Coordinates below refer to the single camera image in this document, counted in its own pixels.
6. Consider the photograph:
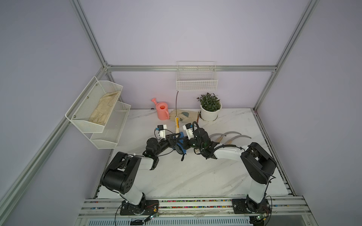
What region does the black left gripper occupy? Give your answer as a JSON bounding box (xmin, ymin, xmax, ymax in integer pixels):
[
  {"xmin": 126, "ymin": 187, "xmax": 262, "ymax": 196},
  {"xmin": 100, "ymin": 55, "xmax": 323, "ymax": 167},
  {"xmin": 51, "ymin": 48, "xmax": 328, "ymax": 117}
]
[{"xmin": 155, "ymin": 133, "xmax": 180, "ymax": 157}]

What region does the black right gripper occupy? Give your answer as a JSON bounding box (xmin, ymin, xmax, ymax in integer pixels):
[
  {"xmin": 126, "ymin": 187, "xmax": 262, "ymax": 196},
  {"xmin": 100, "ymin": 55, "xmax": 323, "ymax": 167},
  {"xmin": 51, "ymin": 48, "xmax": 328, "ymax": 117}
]
[{"xmin": 177, "ymin": 135, "xmax": 204, "ymax": 150}]

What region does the blue microfibre rag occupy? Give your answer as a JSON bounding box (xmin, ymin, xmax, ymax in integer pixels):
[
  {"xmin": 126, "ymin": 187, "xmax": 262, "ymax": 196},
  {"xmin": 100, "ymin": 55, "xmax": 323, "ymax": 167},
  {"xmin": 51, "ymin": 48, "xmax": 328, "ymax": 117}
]
[{"xmin": 175, "ymin": 132, "xmax": 187, "ymax": 162}]

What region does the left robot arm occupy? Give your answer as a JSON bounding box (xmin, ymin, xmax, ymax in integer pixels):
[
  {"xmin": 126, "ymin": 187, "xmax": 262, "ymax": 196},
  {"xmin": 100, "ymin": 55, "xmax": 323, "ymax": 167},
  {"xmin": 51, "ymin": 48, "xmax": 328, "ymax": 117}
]
[{"xmin": 100, "ymin": 132, "xmax": 184, "ymax": 206}]

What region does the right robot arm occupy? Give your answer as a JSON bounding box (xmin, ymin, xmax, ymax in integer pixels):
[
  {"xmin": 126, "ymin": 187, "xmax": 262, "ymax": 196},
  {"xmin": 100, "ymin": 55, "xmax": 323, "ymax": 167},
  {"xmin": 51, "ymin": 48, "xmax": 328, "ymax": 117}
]
[{"xmin": 183, "ymin": 122, "xmax": 277, "ymax": 213}]

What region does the pink watering can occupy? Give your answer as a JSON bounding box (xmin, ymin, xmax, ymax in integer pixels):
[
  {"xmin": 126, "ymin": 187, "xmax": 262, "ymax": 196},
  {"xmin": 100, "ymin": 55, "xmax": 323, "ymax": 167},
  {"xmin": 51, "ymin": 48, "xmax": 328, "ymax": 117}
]
[{"xmin": 151, "ymin": 98, "xmax": 170, "ymax": 121}]

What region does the potted green plant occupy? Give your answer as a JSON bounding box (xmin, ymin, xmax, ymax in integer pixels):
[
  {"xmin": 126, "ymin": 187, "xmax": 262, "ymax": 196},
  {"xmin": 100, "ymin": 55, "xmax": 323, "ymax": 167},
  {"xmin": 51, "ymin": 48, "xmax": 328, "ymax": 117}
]
[{"xmin": 197, "ymin": 93, "xmax": 222, "ymax": 122}]

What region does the lower white mesh shelf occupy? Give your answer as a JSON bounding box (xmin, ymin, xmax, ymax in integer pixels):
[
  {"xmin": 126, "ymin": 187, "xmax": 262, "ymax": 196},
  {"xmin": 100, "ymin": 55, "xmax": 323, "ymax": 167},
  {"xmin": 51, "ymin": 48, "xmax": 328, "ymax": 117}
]
[{"xmin": 90, "ymin": 101, "xmax": 131, "ymax": 149}]

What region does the white mesh shelf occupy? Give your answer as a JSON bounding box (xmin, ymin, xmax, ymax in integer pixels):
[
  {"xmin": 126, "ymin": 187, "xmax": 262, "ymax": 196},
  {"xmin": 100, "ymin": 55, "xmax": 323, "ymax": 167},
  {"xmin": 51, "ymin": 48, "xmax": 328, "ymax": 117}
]
[
  {"xmin": 65, "ymin": 77, "xmax": 123, "ymax": 133},
  {"xmin": 90, "ymin": 101, "xmax": 131, "ymax": 149}
]

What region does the beige glove in shelf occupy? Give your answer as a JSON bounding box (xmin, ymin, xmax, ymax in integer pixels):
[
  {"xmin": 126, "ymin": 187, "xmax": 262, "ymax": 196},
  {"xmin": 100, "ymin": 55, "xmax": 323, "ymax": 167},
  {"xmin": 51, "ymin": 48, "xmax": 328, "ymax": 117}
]
[{"xmin": 89, "ymin": 91, "xmax": 121, "ymax": 126}]

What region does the upper white mesh shelf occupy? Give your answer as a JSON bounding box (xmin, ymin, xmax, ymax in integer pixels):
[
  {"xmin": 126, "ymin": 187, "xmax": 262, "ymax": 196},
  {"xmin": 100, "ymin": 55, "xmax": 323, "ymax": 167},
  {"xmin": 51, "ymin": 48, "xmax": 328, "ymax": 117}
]
[{"xmin": 65, "ymin": 77, "xmax": 123, "ymax": 133}]

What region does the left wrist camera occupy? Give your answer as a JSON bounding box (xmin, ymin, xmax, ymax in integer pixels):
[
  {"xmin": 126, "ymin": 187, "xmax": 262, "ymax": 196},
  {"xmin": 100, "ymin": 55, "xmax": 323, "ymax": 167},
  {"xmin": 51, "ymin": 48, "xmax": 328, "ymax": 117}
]
[{"xmin": 156, "ymin": 124, "xmax": 167, "ymax": 140}]

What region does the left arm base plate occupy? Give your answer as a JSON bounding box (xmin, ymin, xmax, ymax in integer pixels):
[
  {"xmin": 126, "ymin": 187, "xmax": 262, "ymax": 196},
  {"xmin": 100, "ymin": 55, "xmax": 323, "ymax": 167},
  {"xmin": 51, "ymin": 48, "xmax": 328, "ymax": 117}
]
[{"xmin": 119, "ymin": 200, "xmax": 159, "ymax": 216}]

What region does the white wire wall basket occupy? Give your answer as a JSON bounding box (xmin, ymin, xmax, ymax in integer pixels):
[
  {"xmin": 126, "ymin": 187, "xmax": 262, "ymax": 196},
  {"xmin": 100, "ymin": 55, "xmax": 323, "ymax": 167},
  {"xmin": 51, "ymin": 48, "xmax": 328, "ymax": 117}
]
[{"xmin": 176, "ymin": 61, "xmax": 218, "ymax": 91}]

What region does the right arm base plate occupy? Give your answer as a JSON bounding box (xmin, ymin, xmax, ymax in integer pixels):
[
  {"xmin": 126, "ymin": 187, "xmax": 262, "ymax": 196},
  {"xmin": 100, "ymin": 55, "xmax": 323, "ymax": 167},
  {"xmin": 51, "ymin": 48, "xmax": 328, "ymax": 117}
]
[{"xmin": 232, "ymin": 197, "xmax": 272, "ymax": 214}]

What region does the aluminium front rail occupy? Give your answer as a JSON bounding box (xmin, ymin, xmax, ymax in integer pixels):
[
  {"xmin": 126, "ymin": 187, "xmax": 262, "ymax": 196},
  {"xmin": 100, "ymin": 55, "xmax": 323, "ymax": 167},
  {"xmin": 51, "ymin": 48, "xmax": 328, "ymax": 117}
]
[{"xmin": 78, "ymin": 196, "xmax": 312, "ymax": 218}]

